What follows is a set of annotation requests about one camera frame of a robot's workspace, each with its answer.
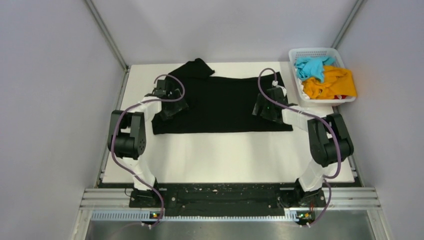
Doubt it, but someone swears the black t-shirt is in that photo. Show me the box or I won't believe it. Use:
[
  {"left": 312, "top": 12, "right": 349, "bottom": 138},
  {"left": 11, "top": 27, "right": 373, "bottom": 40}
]
[{"left": 152, "top": 58, "right": 293, "bottom": 135}]

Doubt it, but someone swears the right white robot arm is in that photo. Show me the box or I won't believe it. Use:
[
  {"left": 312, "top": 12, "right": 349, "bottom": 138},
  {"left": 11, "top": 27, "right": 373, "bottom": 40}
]
[{"left": 252, "top": 86, "right": 354, "bottom": 206}]

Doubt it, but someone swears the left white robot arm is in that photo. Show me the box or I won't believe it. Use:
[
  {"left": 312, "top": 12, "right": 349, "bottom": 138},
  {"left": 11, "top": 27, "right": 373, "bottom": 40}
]
[{"left": 107, "top": 74, "right": 188, "bottom": 207}]

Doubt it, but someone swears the light blue t-shirt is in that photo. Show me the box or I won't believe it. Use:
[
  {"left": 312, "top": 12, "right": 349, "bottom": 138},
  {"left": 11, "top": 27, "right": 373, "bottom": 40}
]
[{"left": 294, "top": 55, "right": 336, "bottom": 83}]

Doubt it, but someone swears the orange t-shirt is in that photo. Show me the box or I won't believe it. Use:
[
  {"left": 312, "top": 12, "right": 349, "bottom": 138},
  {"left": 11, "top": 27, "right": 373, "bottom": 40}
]
[{"left": 302, "top": 65, "right": 358, "bottom": 100}]

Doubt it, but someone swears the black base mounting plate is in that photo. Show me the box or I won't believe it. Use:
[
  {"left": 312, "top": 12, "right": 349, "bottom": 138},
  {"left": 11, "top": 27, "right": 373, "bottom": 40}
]
[{"left": 129, "top": 183, "right": 326, "bottom": 217}]

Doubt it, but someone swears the white slotted cable duct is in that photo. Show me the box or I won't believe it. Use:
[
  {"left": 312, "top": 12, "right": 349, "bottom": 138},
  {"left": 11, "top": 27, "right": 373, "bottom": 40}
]
[{"left": 90, "top": 209, "right": 312, "bottom": 223}]

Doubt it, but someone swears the aluminium frame rail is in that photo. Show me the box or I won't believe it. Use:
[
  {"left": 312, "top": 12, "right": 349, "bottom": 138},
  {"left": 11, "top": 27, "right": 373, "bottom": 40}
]
[{"left": 79, "top": 187, "right": 382, "bottom": 210}]

